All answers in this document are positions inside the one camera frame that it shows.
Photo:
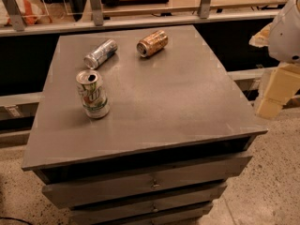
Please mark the silver blue energy drink can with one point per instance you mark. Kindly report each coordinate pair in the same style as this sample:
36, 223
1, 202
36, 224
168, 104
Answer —
100, 54

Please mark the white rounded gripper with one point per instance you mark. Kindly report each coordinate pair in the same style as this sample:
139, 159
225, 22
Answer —
286, 35

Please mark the grey drawer cabinet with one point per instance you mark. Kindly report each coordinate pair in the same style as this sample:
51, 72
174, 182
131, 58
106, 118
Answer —
175, 106

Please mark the grey middle drawer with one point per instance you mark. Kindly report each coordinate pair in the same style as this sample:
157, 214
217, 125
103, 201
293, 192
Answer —
151, 202

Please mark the grey top drawer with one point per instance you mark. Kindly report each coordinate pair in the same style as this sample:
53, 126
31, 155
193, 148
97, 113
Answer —
173, 175

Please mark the green white 7up can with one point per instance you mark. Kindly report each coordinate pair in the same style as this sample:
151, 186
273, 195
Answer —
92, 93

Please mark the orange white striped cloth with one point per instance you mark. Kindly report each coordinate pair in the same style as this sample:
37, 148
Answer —
31, 13

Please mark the grey bottom drawer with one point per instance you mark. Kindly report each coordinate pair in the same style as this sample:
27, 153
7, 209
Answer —
195, 210

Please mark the grey drawer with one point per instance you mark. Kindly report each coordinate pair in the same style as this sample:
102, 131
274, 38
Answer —
151, 202
173, 175
195, 210

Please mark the metal railing with posts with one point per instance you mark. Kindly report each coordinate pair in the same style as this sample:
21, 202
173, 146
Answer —
131, 16

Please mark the brown gold soda can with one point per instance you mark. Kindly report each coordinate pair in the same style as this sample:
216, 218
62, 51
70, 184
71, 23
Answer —
153, 43

